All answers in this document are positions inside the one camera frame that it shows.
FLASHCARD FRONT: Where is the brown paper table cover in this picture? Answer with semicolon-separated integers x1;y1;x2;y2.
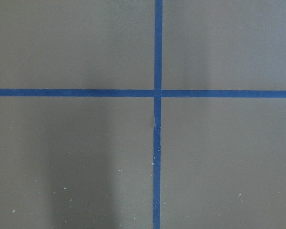
0;0;286;229

